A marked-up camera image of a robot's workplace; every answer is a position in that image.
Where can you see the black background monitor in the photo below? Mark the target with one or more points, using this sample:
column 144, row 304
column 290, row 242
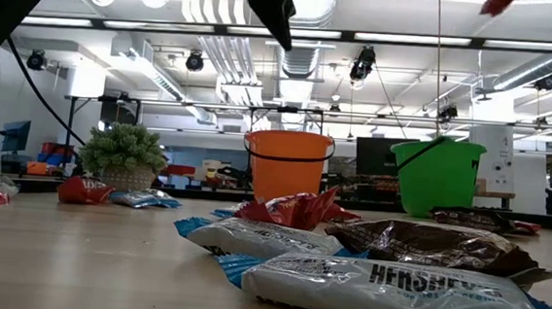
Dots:
column 375, row 156

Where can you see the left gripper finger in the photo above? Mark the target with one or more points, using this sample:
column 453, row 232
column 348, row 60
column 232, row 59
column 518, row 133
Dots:
column 269, row 8

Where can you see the orange plastic bucket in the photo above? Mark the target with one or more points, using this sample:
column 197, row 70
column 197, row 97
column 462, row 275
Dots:
column 284, row 170

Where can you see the brown chocolate bar packet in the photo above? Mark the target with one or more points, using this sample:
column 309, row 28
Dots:
column 435, row 246
column 471, row 219

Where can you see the red blue storage bins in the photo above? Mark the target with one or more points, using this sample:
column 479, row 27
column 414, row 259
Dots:
column 54, row 152

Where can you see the black overhead light beam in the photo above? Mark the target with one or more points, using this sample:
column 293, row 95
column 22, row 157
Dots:
column 411, row 38

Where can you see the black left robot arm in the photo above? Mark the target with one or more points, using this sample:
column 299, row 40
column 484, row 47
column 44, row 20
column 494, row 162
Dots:
column 3, row 9

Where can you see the artificial green potted plant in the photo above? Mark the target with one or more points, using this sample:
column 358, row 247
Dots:
column 122, row 156

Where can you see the black ceiling camera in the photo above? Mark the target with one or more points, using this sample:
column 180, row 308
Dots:
column 362, row 63
column 546, row 82
column 195, row 61
column 447, row 112
column 36, row 60

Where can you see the monitor on arm mount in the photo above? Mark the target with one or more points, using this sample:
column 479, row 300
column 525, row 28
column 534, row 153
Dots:
column 15, row 135

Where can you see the green plastic bucket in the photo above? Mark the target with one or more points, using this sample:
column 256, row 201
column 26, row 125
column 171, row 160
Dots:
column 437, row 180

